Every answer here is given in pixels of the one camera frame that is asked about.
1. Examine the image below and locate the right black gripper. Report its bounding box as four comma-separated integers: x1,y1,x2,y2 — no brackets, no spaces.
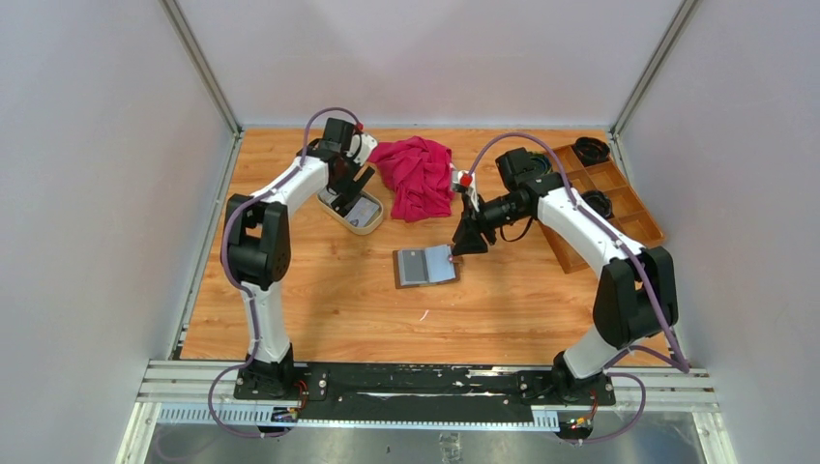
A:
453,192,529,257

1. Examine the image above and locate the black coiled cable middle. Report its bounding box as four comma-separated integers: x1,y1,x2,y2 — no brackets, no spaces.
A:
582,188,614,222

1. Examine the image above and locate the crumpled pink cloth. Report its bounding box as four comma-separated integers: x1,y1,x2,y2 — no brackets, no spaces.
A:
369,136,454,222

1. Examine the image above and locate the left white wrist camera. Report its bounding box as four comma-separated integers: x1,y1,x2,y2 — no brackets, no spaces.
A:
348,132,378,166

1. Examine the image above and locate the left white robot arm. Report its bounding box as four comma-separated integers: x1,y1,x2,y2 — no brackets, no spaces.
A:
220,118,378,399

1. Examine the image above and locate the aluminium frame rail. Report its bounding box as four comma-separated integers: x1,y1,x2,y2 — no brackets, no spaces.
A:
137,361,719,431

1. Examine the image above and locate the black coiled cable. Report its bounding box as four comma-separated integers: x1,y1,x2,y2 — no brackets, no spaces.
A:
582,188,614,222
571,135,612,167

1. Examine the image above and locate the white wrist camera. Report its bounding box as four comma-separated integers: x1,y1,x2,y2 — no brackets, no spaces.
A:
348,132,378,166
451,169,480,215

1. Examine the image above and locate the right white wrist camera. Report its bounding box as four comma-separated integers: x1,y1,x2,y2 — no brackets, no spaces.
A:
451,169,480,215

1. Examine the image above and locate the stack of credit cards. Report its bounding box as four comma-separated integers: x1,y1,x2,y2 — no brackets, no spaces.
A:
323,191,382,229

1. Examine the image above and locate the beige card tray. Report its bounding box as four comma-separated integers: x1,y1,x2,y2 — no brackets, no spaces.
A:
316,188,386,237

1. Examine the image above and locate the brown wooden compartment tray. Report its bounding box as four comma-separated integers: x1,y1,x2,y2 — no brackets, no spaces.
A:
554,137,665,247

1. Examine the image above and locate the black coiled cable back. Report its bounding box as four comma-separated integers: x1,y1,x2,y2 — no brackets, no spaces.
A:
571,135,612,167

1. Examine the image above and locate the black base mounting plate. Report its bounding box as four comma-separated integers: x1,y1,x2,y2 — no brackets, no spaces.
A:
233,362,616,424

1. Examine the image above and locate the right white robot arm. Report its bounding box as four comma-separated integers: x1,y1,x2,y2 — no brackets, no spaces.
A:
452,148,679,404

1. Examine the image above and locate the black credit card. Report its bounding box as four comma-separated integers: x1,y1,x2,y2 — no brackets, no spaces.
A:
396,248,428,287

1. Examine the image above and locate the brown leather card holder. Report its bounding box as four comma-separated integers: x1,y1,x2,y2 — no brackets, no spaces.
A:
393,245,460,289

